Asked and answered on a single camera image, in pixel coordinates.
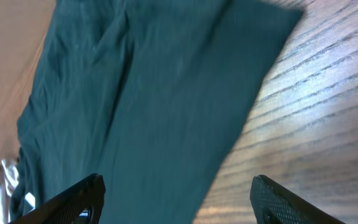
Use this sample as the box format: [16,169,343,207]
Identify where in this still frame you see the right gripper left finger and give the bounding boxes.
[12,174,106,224]

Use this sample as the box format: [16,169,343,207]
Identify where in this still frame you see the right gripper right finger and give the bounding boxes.
[250,175,344,224]

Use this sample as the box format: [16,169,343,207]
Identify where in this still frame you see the black Nike t-shirt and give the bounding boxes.
[10,0,303,223]

